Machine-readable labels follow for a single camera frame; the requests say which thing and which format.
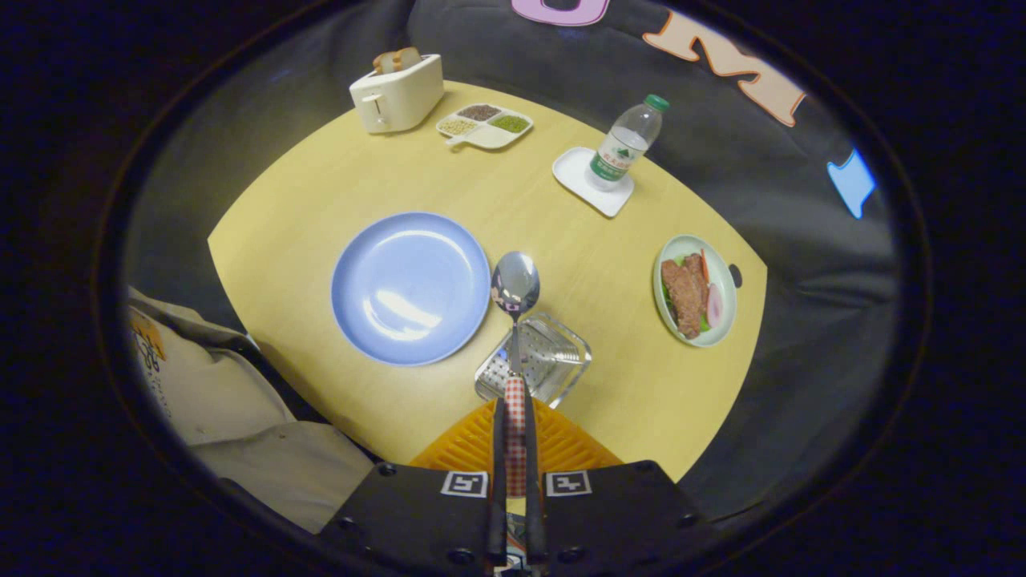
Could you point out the brown toast slice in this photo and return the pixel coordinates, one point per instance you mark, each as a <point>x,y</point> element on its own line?
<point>407,58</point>
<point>385,62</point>

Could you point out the pale green oval plate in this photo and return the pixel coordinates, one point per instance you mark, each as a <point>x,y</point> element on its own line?
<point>673,244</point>

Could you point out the brown meat slices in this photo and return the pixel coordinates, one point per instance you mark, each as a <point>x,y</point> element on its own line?
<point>685,296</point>

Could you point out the white divided condiment dish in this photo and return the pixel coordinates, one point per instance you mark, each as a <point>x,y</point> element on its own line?
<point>489,138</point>

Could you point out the black table grommet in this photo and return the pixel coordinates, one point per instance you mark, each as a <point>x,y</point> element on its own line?
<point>735,276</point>

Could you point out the person's beige clothing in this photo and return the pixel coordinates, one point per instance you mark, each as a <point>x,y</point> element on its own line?
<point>240,401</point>

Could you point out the blue round plate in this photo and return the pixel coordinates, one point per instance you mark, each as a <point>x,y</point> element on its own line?
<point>409,288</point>

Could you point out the white toaster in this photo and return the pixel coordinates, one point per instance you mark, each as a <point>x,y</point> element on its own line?
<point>401,100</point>

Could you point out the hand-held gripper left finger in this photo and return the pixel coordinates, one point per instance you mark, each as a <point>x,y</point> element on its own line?
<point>498,497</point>

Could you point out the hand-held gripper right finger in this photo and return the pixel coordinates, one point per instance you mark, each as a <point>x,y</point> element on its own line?
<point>535,513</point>

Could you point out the clear plastic drainer basket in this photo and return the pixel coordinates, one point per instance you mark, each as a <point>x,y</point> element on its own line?
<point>561,361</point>

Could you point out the pink ham slice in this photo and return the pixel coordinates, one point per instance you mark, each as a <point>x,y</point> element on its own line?
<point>714,304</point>

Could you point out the white square coaster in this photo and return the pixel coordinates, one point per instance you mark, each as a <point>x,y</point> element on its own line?
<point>573,168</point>

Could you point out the clear green-capped water bottle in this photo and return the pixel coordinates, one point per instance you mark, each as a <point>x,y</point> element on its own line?
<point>621,148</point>

